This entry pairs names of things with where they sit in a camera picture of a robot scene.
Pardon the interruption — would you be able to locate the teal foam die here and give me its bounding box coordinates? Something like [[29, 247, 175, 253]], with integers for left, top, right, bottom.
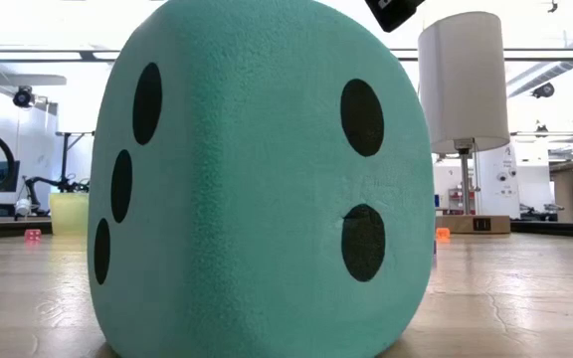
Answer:
[[86, 0, 437, 358]]

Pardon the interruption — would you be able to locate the white shade table lamp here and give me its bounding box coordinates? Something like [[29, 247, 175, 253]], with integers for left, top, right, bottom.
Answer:
[[417, 10, 512, 235]]

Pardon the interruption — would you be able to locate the black ceiling spotlight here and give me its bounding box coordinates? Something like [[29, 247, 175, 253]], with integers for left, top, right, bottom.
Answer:
[[11, 85, 37, 109], [530, 82, 556, 99]]

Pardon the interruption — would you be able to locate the yellow translucent plastic bin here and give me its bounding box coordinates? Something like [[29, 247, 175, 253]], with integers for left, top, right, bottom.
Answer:
[[49, 192, 91, 236]]

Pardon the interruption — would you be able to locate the black computer monitor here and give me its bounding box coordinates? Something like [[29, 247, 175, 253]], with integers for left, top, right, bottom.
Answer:
[[0, 159, 21, 194]]

